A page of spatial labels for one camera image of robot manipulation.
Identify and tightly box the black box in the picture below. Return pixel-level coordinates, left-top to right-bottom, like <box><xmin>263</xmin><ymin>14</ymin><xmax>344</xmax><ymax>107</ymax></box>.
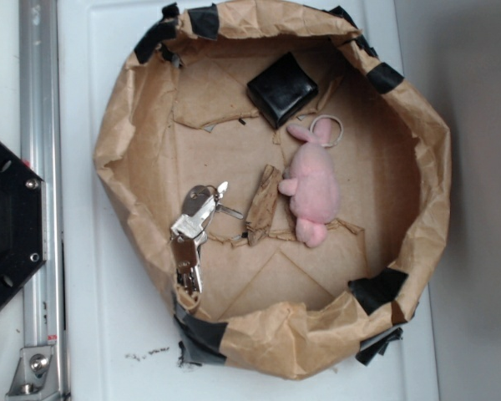
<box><xmin>247</xmin><ymin>53</ymin><xmax>318</xmax><ymax>129</ymax></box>

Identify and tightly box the crumpled brown paper scrap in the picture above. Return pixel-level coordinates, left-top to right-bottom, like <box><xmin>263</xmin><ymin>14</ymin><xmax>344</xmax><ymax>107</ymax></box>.
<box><xmin>245</xmin><ymin>165</ymin><xmax>282</xmax><ymax>246</ymax></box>

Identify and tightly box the brown paper bag bin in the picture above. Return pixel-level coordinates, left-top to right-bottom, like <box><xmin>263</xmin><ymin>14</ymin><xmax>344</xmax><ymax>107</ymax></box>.
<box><xmin>94</xmin><ymin>1</ymin><xmax>451</xmax><ymax>379</ymax></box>

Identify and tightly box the pink plush bunny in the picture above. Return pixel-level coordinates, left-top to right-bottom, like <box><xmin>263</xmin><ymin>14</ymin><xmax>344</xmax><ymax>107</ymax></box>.
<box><xmin>278</xmin><ymin>114</ymin><xmax>343</xmax><ymax>248</ymax></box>

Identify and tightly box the silver key bunch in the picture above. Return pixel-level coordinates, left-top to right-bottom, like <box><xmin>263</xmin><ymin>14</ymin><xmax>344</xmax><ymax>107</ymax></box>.
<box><xmin>170</xmin><ymin>181</ymin><xmax>243</xmax><ymax>296</ymax></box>

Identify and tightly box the aluminium rail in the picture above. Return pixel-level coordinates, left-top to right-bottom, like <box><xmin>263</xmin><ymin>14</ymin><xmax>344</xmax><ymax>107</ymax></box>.
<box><xmin>19</xmin><ymin>1</ymin><xmax>70</xmax><ymax>400</ymax></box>

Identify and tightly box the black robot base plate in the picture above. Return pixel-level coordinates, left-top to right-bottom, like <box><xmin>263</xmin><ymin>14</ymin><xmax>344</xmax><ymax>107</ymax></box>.
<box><xmin>0</xmin><ymin>141</ymin><xmax>45</xmax><ymax>311</ymax></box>

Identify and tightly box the metal corner bracket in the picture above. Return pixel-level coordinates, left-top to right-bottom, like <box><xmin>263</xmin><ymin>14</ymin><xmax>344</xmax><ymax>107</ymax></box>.
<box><xmin>5</xmin><ymin>345</ymin><xmax>59</xmax><ymax>400</ymax></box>

